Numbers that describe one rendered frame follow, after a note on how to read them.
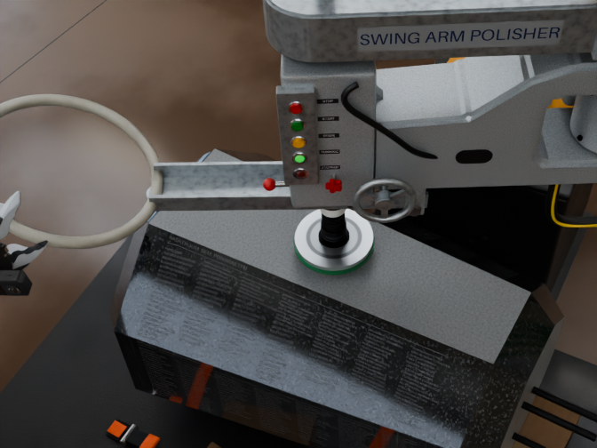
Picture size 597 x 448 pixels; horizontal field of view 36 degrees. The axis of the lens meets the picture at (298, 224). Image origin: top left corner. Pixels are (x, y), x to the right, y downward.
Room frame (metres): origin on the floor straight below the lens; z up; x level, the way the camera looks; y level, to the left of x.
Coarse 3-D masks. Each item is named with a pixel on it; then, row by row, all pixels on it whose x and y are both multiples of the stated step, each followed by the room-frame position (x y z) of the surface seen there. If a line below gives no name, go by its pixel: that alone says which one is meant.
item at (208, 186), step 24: (168, 168) 1.62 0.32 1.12; (192, 168) 1.61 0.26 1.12; (216, 168) 1.61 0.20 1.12; (240, 168) 1.61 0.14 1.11; (264, 168) 1.60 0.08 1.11; (168, 192) 1.57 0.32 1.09; (192, 192) 1.56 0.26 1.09; (216, 192) 1.56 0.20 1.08; (240, 192) 1.55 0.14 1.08; (264, 192) 1.55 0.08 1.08; (288, 192) 1.54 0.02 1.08
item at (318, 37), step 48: (288, 0) 1.49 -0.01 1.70; (336, 0) 1.48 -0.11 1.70; (384, 0) 1.47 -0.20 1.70; (432, 0) 1.46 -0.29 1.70; (480, 0) 1.44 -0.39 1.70; (528, 0) 1.43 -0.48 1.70; (576, 0) 1.42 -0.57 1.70; (288, 48) 1.46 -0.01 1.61; (336, 48) 1.43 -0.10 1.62; (384, 48) 1.42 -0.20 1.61; (432, 48) 1.42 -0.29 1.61; (480, 48) 1.41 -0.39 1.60; (528, 48) 1.41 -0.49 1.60; (576, 48) 1.40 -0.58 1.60
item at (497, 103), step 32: (448, 64) 1.61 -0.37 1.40; (480, 64) 1.56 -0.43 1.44; (512, 64) 1.50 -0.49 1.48; (544, 64) 1.45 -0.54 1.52; (576, 64) 1.42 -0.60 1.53; (384, 96) 1.53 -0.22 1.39; (416, 96) 1.51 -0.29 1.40; (448, 96) 1.50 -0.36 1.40; (480, 96) 1.46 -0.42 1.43; (512, 96) 1.42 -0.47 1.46; (544, 96) 1.41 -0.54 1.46; (384, 128) 1.41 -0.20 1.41; (416, 128) 1.43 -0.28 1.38; (448, 128) 1.43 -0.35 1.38; (480, 128) 1.42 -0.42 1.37; (512, 128) 1.42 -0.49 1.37; (544, 128) 1.53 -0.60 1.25; (384, 160) 1.44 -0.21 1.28; (416, 160) 1.43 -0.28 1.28; (448, 160) 1.43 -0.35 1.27; (480, 160) 1.42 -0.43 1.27; (512, 160) 1.42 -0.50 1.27; (544, 160) 1.42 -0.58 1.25; (576, 160) 1.42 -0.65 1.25; (416, 192) 1.44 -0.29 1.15
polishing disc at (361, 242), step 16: (304, 224) 1.59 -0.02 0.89; (320, 224) 1.59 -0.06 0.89; (352, 224) 1.58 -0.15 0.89; (368, 224) 1.58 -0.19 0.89; (304, 240) 1.54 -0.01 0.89; (352, 240) 1.52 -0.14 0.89; (368, 240) 1.52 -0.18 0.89; (304, 256) 1.48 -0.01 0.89; (320, 256) 1.48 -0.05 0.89; (336, 256) 1.47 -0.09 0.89; (352, 256) 1.47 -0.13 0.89
